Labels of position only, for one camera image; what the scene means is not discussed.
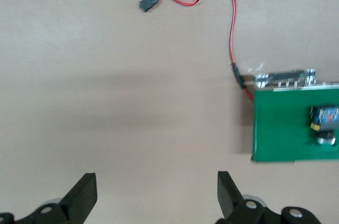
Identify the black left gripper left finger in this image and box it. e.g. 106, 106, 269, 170
0, 172, 97, 224

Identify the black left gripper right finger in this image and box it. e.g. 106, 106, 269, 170
214, 171, 323, 224

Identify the green conveyor belt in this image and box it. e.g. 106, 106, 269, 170
250, 68, 339, 163

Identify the red black conveyor wire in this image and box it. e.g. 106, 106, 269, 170
211, 0, 255, 101

